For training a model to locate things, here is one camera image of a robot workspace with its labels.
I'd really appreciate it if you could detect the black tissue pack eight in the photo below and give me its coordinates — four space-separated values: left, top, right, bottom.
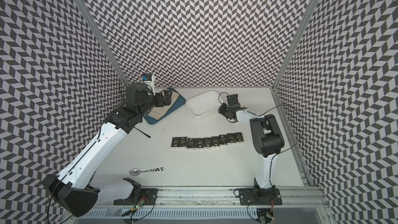
234 132 244 143

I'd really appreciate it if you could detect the white storage box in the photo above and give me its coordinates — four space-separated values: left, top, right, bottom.
186 91 221 119

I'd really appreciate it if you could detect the black tissue pack seven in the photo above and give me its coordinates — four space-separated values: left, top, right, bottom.
219 134 228 146

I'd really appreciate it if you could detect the black tissue pack six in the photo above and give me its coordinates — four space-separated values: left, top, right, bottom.
211 136 220 148

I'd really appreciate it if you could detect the black tissue pack five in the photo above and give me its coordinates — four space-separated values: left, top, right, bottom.
204 138 212 149

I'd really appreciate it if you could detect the black tissue pack four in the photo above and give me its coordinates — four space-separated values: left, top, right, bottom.
195 138 204 149

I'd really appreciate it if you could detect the black tissue pack one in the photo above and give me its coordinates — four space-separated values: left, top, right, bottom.
171 137 180 148

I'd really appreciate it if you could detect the black tissue pack three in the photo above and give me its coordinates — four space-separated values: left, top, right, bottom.
187 138 196 150

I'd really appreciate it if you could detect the black tissue pack two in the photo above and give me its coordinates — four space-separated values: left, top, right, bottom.
179 136 188 148

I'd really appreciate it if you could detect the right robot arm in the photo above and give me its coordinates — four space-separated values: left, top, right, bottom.
218 94 285 203

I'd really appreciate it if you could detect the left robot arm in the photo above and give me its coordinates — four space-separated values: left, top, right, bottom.
42 83 173 217

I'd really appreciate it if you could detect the beige folded cloth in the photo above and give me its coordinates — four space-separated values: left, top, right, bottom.
148 90 180 120

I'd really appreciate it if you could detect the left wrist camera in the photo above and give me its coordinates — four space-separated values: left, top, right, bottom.
142 73 155 95

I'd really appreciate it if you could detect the spoon with patterned handle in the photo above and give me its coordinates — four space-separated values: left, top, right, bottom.
129 167 165 176

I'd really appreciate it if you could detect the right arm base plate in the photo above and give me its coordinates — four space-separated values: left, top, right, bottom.
237 187 283 206

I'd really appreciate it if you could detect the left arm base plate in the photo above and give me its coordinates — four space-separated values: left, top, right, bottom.
113 188 159 206

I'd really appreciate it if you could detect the aluminium front rail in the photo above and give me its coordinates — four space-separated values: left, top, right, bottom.
66 186 330 209

